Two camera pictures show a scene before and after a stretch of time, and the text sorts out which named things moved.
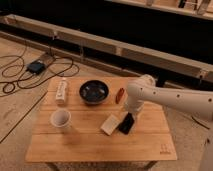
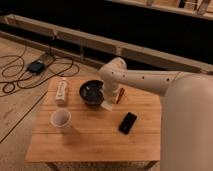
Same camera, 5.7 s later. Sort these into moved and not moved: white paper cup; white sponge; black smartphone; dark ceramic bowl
Moved: white sponge
Not moved: dark ceramic bowl; white paper cup; black smartphone
